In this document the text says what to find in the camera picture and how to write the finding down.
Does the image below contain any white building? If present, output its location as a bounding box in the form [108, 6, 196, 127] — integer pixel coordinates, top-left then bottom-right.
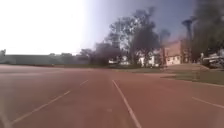
[108, 49, 162, 68]

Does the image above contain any group of dark trees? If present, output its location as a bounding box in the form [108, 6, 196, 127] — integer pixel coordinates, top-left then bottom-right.
[78, 7, 172, 67]

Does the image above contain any red brick building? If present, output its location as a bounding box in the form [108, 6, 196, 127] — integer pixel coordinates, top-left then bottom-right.
[161, 39, 190, 67]

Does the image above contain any long low hedge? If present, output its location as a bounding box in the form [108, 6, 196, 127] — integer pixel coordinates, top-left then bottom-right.
[0, 54, 91, 66]

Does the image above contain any pale vehicle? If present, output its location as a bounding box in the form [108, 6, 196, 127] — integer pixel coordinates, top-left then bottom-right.
[201, 53, 224, 70]

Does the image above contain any tall dark tree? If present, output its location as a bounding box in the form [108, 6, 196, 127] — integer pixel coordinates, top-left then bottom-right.
[181, 0, 224, 64]

